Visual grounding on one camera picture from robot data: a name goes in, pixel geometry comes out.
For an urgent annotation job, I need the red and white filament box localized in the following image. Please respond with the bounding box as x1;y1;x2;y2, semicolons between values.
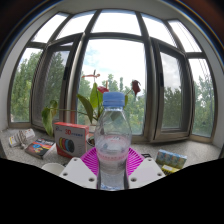
53;121;90;159

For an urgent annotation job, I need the blue and green carton pack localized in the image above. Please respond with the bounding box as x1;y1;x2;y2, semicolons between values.
155;148;188;170

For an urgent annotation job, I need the dark colourful flat box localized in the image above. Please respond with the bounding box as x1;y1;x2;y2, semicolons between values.
24;138;57;160

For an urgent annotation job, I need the clear blue-capped water bottle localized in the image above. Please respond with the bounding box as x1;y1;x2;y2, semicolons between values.
94;91;133;191

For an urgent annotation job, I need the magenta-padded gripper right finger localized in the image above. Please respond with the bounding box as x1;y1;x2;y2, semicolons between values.
125;147;167;190

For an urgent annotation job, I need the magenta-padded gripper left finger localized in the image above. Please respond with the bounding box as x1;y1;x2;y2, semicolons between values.
59;147;100;190

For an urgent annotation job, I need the red-flowered plant in white pot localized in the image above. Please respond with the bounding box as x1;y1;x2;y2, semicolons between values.
40;69;143;148

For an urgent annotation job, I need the white plastic packet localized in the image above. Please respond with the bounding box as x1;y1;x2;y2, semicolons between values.
8;128;36;149

